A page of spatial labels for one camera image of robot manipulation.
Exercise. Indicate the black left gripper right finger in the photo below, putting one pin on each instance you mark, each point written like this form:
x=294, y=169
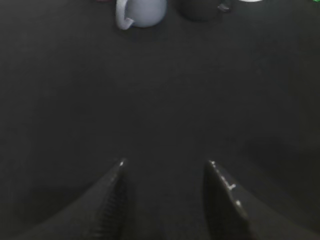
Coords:
x=232, y=213

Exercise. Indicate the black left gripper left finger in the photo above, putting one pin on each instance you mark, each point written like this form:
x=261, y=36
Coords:
x=99, y=214

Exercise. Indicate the white ceramic mug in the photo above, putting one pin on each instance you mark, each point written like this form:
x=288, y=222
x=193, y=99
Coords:
x=250, y=1

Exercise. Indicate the black ceramic mug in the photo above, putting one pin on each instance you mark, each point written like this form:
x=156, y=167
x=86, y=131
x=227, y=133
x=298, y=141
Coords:
x=202, y=10

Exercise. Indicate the grey ceramic mug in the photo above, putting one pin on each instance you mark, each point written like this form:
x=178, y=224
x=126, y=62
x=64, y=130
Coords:
x=139, y=13

